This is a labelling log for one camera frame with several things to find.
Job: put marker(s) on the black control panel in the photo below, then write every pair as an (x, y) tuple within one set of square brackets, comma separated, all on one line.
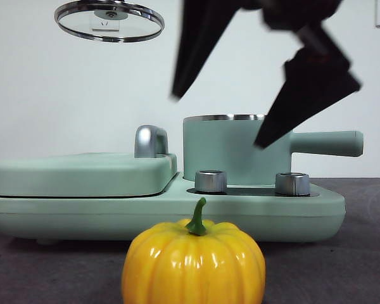
[(250, 191)]

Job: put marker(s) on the silver control knob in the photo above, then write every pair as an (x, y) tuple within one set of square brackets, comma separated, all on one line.
[(210, 182), (292, 184)]

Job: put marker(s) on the mint green griddle cover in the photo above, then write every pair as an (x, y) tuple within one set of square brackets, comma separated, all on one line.
[(76, 177)]

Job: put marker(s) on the glass lid with green knob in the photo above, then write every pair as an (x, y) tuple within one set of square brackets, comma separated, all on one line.
[(139, 31)]

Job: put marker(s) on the yellow toy pumpkin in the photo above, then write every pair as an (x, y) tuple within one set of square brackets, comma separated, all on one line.
[(193, 272)]

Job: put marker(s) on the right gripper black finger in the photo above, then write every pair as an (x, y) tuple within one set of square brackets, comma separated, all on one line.
[(202, 47), (304, 95)]

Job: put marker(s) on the mint green breakfast machine base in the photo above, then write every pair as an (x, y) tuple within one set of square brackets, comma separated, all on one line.
[(272, 215)]

